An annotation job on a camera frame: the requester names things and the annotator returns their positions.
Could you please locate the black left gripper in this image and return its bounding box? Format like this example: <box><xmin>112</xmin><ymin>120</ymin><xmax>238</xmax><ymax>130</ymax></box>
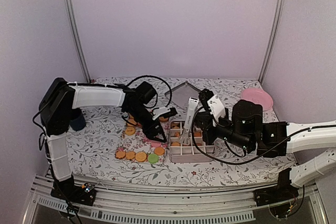
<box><xmin>126</xmin><ymin>103</ymin><xmax>167</xmax><ymax>142</ymax></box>

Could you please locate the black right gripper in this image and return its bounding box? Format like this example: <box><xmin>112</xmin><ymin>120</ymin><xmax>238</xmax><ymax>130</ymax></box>
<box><xmin>191</xmin><ymin>109</ymin><xmax>253</xmax><ymax>152</ymax></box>

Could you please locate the floral cookie tray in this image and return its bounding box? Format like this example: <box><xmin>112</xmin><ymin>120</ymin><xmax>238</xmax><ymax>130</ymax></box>
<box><xmin>115</xmin><ymin>115</ymin><xmax>167</xmax><ymax>164</ymax></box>

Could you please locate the pink divided cookie tin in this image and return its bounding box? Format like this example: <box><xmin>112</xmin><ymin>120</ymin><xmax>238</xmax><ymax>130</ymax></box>
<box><xmin>169</xmin><ymin>121</ymin><xmax>219</xmax><ymax>163</ymax></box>

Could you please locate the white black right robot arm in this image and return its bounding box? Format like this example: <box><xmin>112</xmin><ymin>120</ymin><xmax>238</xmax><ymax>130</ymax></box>
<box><xmin>192</xmin><ymin>97</ymin><xmax>335</xmax><ymax>206</ymax></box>

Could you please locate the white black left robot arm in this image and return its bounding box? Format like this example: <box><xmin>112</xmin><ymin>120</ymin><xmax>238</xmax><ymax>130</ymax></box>
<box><xmin>32</xmin><ymin>78</ymin><xmax>177</xmax><ymax>206</ymax></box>

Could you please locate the green round cookie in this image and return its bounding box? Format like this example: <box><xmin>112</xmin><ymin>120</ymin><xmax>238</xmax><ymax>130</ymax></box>
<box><xmin>148</xmin><ymin>153</ymin><xmax>159</xmax><ymax>164</ymax></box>

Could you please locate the dotted tan sandwich cookie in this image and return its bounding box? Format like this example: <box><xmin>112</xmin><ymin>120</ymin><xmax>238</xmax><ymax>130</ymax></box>
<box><xmin>135</xmin><ymin>152</ymin><xmax>147</xmax><ymax>162</ymax></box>

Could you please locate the silver metal tin lid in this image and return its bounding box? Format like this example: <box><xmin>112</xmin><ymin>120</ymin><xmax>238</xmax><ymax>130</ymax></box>
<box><xmin>164</xmin><ymin>81</ymin><xmax>201</xmax><ymax>110</ymax></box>

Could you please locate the pink plastic plate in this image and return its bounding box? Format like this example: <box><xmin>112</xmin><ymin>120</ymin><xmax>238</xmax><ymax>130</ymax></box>
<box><xmin>240</xmin><ymin>88</ymin><xmax>274</xmax><ymax>111</ymax></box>

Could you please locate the dark blue cup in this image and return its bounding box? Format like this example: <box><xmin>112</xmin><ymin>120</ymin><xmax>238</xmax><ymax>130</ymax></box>
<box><xmin>70</xmin><ymin>109</ymin><xmax>86</xmax><ymax>131</ymax></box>

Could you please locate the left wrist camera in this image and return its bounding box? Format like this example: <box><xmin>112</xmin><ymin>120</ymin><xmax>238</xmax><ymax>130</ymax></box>
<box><xmin>152</xmin><ymin>106</ymin><xmax>177</xmax><ymax>121</ymax></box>

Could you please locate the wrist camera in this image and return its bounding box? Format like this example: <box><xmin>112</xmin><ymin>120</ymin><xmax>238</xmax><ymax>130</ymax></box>
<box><xmin>198</xmin><ymin>89</ymin><xmax>229</xmax><ymax>127</ymax></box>
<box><xmin>152</xmin><ymin>106</ymin><xmax>177</xmax><ymax>121</ymax></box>

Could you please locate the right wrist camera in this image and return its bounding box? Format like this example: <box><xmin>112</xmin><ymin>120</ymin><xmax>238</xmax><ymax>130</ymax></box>
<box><xmin>198</xmin><ymin>89</ymin><xmax>229</xmax><ymax>127</ymax></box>

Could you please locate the aluminium front rail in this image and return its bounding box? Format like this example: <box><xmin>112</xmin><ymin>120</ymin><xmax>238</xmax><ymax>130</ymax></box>
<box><xmin>22</xmin><ymin>176</ymin><xmax>330</xmax><ymax>223</ymax></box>

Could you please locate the aluminium right corner post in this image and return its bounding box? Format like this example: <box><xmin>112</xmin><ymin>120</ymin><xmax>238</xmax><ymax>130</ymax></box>
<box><xmin>258</xmin><ymin>0</ymin><xmax>285</xmax><ymax>85</ymax></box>

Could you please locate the aluminium corner post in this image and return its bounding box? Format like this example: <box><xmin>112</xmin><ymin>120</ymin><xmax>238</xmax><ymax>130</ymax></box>
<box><xmin>258</xmin><ymin>0</ymin><xmax>285</xmax><ymax>85</ymax></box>
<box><xmin>64</xmin><ymin>0</ymin><xmax>88</xmax><ymax>77</ymax></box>

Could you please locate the aluminium left corner post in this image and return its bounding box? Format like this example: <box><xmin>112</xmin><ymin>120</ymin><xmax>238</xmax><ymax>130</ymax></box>
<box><xmin>64</xmin><ymin>0</ymin><xmax>88</xmax><ymax>77</ymax></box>

